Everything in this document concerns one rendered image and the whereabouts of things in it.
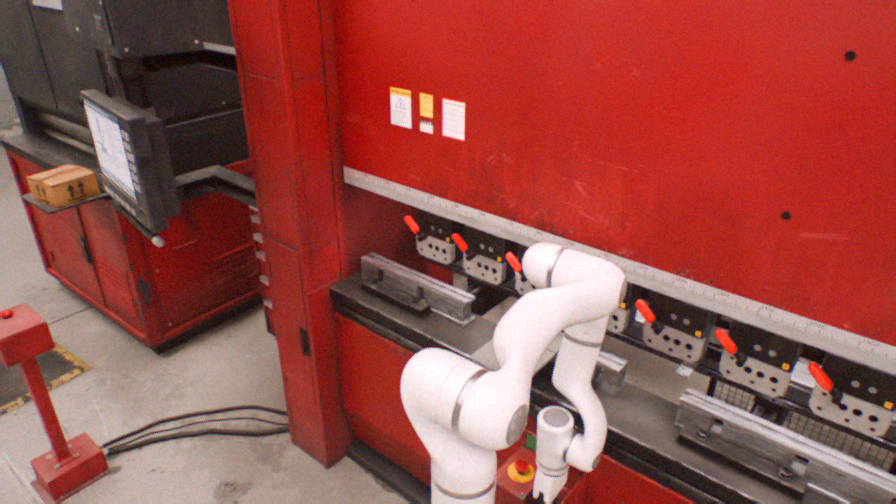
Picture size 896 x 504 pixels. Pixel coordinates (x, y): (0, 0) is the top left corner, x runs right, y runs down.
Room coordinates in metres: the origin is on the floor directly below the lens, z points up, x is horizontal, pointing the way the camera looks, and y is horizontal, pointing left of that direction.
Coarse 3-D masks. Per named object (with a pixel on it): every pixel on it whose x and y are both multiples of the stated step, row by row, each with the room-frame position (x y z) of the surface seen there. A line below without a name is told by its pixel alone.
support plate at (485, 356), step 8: (560, 336) 1.52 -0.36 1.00; (488, 344) 1.48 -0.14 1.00; (552, 344) 1.48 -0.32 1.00; (480, 352) 1.44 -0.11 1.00; (488, 352) 1.44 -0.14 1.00; (544, 352) 1.44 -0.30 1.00; (552, 352) 1.44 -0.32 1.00; (472, 360) 1.42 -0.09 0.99; (480, 360) 1.41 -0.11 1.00; (488, 360) 1.41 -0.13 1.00; (496, 360) 1.41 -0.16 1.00; (544, 360) 1.41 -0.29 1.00; (488, 368) 1.38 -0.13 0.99; (496, 368) 1.37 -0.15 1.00; (536, 368) 1.37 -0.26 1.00
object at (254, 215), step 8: (256, 208) 2.72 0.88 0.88; (256, 216) 2.75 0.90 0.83; (256, 224) 2.77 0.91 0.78; (256, 232) 2.78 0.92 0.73; (256, 240) 2.78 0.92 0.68; (256, 248) 2.78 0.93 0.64; (256, 256) 2.76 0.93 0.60; (264, 256) 2.71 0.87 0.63; (264, 264) 2.75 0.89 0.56; (264, 272) 2.76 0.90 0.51; (264, 280) 2.74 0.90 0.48; (264, 288) 2.77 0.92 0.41; (264, 296) 2.77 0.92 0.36; (264, 304) 2.75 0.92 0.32; (264, 312) 2.79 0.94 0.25; (272, 312) 2.75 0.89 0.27; (272, 320) 2.76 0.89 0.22; (272, 328) 2.76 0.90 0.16
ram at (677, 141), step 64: (384, 0) 1.94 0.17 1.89; (448, 0) 1.79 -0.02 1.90; (512, 0) 1.66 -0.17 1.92; (576, 0) 1.55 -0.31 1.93; (640, 0) 1.45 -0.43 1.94; (704, 0) 1.36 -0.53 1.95; (768, 0) 1.28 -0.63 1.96; (832, 0) 1.21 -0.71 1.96; (384, 64) 1.95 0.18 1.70; (448, 64) 1.79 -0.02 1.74; (512, 64) 1.65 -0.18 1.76; (576, 64) 1.53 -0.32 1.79; (640, 64) 1.43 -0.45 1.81; (704, 64) 1.34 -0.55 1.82; (768, 64) 1.27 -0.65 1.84; (832, 64) 1.20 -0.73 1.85; (384, 128) 1.96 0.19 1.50; (512, 128) 1.64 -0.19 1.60; (576, 128) 1.52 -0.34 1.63; (640, 128) 1.42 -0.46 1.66; (704, 128) 1.33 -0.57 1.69; (768, 128) 1.25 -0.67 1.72; (832, 128) 1.18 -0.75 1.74; (384, 192) 1.97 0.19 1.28; (448, 192) 1.79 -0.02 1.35; (512, 192) 1.64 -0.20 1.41; (576, 192) 1.51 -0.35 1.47; (640, 192) 1.40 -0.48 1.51; (704, 192) 1.31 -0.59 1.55; (768, 192) 1.23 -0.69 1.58; (832, 192) 1.15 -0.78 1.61; (640, 256) 1.39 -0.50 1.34; (704, 256) 1.29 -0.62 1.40; (768, 256) 1.21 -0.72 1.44; (832, 256) 1.13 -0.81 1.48; (768, 320) 1.18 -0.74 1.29; (832, 320) 1.11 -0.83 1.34
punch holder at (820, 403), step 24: (840, 360) 1.08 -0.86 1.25; (816, 384) 1.10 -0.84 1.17; (840, 384) 1.07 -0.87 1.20; (864, 384) 1.05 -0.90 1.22; (888, 384) 1.03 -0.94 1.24; (816, 408) 1.09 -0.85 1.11; (840, 408) 1.06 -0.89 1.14; (864, 408) 1.04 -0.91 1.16; (888, 408) 1.01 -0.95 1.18; (864, 432) 1.03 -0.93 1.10
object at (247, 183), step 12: (204, 168) 2.37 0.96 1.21; (216, 168) 2.38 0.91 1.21; (180, 180) 2.24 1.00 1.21; (192, 180) 2.24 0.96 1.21; (204, 180) 2.36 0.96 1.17; (216, 180) 2.40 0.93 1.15; (228, 180) 2.24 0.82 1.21; (240, 180) 2.24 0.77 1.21; (252, 180) 2.24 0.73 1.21; (180, 192) 2.19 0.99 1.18; (192, 192) 2.27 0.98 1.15; (204, 192) 2.27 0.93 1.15; (228, 192) 2.27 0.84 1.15; (240, 192) 2.27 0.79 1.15; (252, 192) 2.26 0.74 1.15; (252, 204) 2.15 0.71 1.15
